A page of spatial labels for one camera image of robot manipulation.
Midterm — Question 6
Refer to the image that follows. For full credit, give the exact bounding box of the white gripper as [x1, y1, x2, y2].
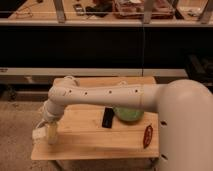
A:
[42, 101, 64, 144]

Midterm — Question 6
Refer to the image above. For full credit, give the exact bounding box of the white sponge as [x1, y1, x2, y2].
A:
[32, 127, 46, 141]

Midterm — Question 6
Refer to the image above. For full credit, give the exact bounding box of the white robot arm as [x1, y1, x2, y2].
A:
[43, 76, 213, 171]

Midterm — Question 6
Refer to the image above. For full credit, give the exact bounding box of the wooden table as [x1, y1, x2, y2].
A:
[30, 76, 160, 162]

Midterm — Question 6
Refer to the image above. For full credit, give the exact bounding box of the black rectangular block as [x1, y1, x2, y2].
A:
[102, 108, 114, 128]

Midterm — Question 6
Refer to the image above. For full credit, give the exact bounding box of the green bowl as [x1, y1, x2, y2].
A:
[113, 107, 144, 122]

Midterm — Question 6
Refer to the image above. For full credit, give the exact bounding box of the red chili pepper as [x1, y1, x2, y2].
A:
[143, 125, 153, 148]

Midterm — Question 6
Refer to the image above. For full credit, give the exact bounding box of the dark phone on shelf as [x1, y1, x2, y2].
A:
[73, 3, 85, 16]

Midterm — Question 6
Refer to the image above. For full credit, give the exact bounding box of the tray of items on shelf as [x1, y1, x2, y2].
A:
[113, 0, 174, 19]

